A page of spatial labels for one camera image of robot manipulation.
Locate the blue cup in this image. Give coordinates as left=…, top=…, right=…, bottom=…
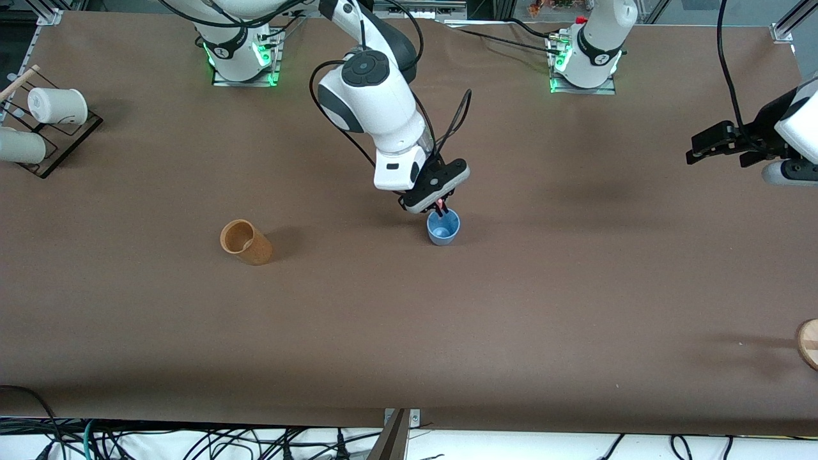
left=426, top=208, right=461, bottom=247

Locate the colourful background item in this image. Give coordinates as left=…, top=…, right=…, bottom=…
left=527, top=0, right=592, bottom=17

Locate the brown wooden cup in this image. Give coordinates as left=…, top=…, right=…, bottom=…
left=220, top=219, right=274, bottom=266

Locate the curved black floor cable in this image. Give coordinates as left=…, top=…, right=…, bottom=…
left=0, top=385, right=61, bottom=460

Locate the black wire cup rack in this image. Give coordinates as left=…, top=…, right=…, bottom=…
left=0, top=86, right=104, bottom=180

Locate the short black table cable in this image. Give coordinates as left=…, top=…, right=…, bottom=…
left=505, top=18, right=563, bottom=39

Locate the wooden stick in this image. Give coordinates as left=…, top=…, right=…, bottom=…
left=0, top=65, right=40, bottom=103

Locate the grey power strip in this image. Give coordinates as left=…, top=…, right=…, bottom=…
left=373, top=0, right=468, bottom=20

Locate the long black table cable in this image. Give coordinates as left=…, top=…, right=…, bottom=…
left=455, top=27, right=557, bottom=53

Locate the aluminium frame profile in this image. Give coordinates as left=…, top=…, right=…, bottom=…
left=770, top=0, right=818, bottom=44
left=35, top=0, right=65, bottom=26

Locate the dark stand bar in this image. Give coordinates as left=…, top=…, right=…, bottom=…
left=367, top=409, right=410, bottom=460

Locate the black right base cable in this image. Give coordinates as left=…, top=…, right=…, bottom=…
left=256, top=0, right=306, bottom=40

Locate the round wooden board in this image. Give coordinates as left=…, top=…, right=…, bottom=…
left=796, top=319, right=818, bottom=371

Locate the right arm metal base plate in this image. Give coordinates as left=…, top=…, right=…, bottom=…
left=212, top=29, right=282, bottom=87

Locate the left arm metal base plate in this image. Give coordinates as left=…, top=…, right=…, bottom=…
left=548, top=32, right=617, bottom=95

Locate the white cup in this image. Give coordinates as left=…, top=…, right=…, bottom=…
left=27, top=87, right=88, bottom=125
left=0, top=126, right=47, bottom=164

